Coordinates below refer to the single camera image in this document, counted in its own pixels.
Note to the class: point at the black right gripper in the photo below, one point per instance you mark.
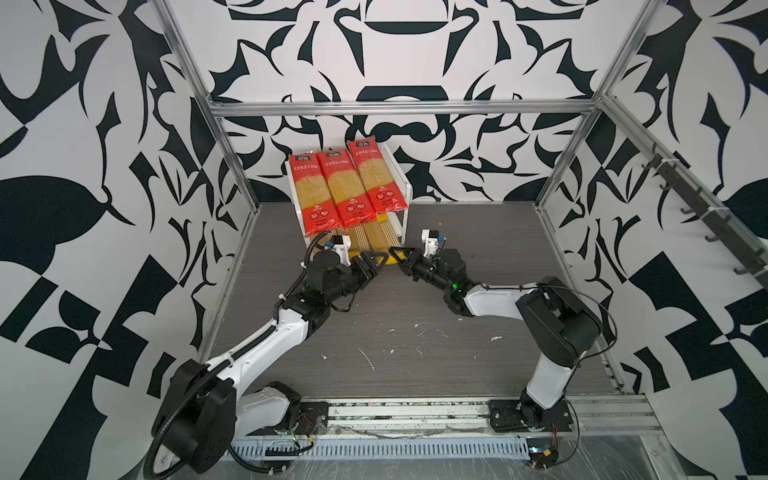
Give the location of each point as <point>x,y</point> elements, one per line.
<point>417,266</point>

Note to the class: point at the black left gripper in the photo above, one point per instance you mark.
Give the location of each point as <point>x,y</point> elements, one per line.
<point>361,270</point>

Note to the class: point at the red spaghetti bag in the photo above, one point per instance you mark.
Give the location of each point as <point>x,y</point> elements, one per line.
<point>317,206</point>
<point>376,176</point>
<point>346,188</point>

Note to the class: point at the yellow Pastatime spaghetti bag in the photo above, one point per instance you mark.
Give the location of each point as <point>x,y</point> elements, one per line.
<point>359,240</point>

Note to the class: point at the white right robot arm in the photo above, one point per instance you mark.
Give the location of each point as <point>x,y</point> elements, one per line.
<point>561,324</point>

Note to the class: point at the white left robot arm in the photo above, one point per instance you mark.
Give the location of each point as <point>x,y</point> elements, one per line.
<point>207,405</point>

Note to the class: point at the white two-tier shelf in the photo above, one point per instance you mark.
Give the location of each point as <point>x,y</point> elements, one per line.
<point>398,219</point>

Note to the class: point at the white slotted cable duct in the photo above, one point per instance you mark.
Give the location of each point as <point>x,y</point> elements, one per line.
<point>514,449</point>

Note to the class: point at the aluminium cage frame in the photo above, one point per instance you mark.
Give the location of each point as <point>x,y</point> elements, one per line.
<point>545,101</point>

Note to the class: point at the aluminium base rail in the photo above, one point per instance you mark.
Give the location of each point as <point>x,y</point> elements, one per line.
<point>578,416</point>

